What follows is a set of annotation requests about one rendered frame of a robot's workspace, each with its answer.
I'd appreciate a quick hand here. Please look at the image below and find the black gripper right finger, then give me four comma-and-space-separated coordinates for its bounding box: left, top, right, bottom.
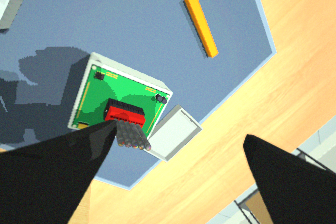
243, 134, 336, 224

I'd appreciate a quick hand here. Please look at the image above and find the red plug with grey cables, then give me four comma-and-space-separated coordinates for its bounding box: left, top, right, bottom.
105, 106, 152, 151

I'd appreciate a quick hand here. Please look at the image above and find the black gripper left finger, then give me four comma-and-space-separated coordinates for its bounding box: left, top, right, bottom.
0, 120, 117, 224

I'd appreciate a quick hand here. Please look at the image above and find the blue work mat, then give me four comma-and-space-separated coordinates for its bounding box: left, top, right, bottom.
0, 0, 277, 191

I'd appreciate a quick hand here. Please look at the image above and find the grey tray floor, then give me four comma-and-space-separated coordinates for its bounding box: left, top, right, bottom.
149, 110, 199, 157

